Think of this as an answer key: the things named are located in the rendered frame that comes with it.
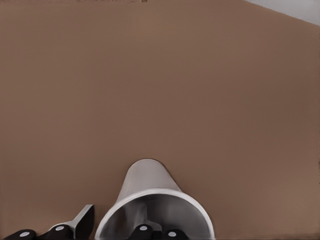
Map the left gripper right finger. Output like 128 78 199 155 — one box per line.
127 202 191 240

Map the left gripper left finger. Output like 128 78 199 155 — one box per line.
1 204 96 240

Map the white IKEA cup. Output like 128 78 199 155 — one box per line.
94 157 216 240

